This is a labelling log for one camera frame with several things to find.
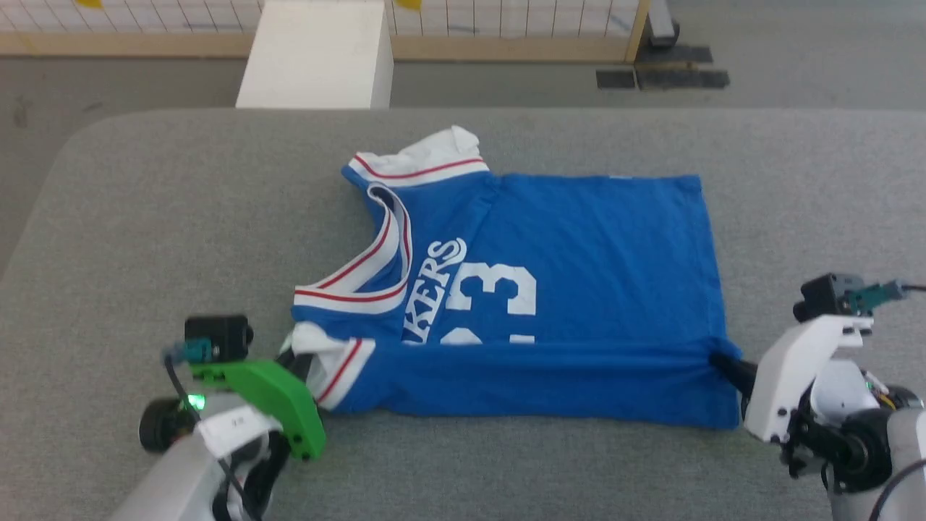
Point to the left white paper label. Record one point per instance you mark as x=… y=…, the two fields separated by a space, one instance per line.
x=231 y=427

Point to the small black floor plate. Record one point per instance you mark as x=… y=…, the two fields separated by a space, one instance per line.
x=616 y=79

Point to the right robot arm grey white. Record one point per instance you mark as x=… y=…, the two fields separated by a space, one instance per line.
x=904 y=441

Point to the long black floor plate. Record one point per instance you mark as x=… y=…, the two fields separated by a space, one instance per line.
x=684 y=78

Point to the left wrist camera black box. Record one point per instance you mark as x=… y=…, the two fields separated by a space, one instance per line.
x=217 y=334

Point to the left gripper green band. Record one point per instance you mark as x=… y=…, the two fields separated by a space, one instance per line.
x=278 y=398

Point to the lemon print tiled partition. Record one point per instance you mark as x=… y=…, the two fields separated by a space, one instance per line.
x=506 y=18

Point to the dark floor plate under foot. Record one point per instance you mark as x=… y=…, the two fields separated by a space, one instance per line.
x=684 y=54

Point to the blue basketball jersey white trim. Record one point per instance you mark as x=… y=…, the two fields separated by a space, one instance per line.
x=579 y=289

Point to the grey partition foot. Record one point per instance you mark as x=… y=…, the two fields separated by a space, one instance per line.
x=662 y=25

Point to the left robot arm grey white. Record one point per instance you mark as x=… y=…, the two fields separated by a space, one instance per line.
x=173 y=477

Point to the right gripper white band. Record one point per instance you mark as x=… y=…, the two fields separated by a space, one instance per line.
x=788 y=376

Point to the white box pedestal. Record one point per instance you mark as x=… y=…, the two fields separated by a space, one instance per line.
x=318 y=58

